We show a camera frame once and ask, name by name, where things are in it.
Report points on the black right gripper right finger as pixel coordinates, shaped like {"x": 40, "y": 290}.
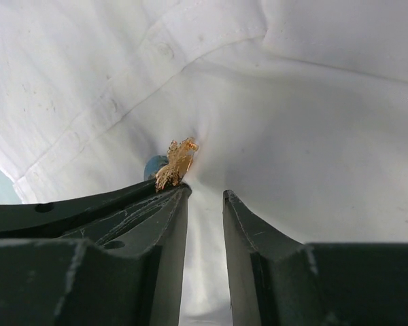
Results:
{"x": 275, "y": 280}

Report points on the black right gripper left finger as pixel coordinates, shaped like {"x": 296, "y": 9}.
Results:
{"x": 94, "y": 281}

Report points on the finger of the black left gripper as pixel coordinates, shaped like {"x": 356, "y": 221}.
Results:
{"x": 137, "y": 211}

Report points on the gold maple leaf brooch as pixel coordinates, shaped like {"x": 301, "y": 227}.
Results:
{"x": 179, "y": 160}

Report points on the round blue pin badge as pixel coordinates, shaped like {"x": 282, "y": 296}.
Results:
{"x": 153, "y": 165}

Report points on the white button-up shirt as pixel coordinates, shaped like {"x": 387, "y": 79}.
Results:
{"x": 299, "y": 107}

